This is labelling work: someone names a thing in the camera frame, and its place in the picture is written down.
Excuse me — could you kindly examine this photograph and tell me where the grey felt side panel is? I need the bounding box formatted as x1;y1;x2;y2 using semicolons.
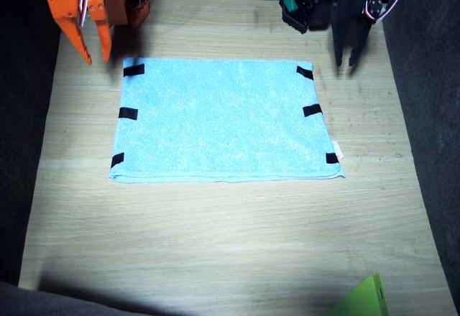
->
380;0;460;316

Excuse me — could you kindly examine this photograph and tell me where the green plastic wedge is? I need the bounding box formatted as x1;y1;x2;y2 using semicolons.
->
325;273;391;316

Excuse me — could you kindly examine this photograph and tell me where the light blue towel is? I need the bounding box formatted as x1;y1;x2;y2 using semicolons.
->
107;57;346;185

